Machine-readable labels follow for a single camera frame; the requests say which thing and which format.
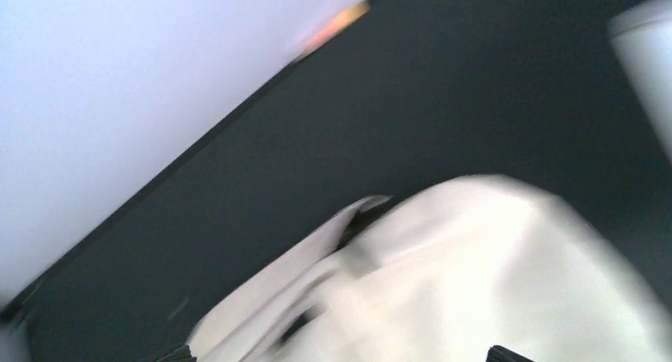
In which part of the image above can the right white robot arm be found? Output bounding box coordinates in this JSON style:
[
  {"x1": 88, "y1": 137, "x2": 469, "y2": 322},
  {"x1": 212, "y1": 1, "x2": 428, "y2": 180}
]
[{"x1": 609, "y1": 0, "x2": 671, "y2": 158}]

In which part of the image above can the beige canvas backpack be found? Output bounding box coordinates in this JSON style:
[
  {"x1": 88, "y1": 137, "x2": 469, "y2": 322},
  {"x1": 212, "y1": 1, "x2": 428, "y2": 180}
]
[{"x1": 169, "y1": 176, "x2": 671, "y2": 361}]

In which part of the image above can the orange highlighter pen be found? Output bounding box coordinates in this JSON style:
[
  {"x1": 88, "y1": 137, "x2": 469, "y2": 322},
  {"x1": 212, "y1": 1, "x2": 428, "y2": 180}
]
[{"x1": 292, "y1": 1, "x2": 370, "y2": 63}]

